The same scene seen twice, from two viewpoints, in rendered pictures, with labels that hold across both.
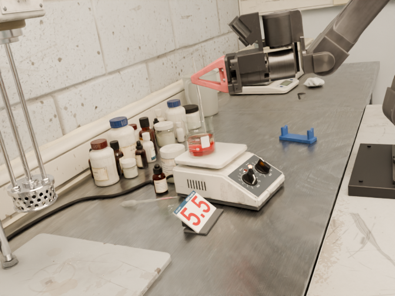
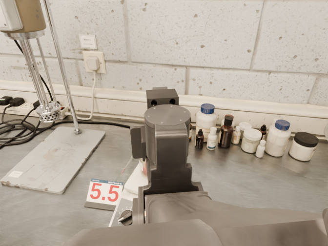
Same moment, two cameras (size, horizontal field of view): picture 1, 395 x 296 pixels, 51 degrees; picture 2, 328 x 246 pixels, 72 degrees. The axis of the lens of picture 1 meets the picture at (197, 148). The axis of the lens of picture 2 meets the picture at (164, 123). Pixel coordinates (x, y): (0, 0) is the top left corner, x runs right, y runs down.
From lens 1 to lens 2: 0.85 m
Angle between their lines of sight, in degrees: 66
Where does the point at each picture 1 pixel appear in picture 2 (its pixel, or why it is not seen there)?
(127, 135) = (201, 121)
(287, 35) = (149, 150)
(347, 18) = (156, 216)
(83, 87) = (217, 71)
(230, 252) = (55, 225)
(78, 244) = (88, 148)
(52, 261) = (74, 144)
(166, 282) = (37, 196)
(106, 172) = not seen: hidden behind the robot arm
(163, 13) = not seen: outside the picture
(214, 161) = (131, 182)
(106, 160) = not seen: hidden behind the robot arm
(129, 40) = (301, 49)
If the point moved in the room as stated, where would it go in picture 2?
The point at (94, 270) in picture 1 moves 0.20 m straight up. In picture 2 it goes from (58, 162) to (40, 106)
